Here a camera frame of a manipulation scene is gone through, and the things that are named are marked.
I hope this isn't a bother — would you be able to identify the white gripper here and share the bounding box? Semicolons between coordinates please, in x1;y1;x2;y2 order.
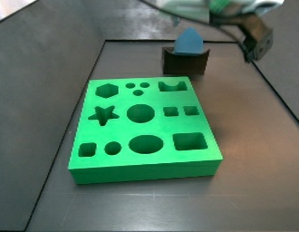
156;0;284;22

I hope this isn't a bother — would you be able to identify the blue three prong object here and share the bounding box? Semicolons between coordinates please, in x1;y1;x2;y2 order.
174;28;204;56

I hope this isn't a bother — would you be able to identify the black curved fixture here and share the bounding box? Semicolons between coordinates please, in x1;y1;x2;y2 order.
162;47;210;75

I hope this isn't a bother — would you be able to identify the green foam shape board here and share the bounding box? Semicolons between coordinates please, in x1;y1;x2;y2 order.
69;77;222;184

